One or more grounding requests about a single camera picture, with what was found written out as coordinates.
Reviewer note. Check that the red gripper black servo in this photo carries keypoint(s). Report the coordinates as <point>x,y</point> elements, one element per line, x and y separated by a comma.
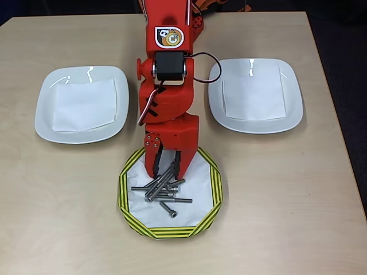
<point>175,134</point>

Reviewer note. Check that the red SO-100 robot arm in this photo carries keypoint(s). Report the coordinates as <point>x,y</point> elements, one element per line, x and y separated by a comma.
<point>169,100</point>

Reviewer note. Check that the yellow black striped paper plate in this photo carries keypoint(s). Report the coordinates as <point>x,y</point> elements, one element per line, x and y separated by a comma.
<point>172,232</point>

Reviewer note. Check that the white folded paper napkin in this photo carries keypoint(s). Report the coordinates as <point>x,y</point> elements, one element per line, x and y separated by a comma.
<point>252,94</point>
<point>86,106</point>

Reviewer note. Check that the white square ceramic plate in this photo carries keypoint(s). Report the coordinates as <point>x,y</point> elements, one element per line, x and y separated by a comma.
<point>46,120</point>
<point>294,100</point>

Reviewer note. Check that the orange printed part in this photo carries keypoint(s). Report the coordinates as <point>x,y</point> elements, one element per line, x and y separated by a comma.
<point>202,5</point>

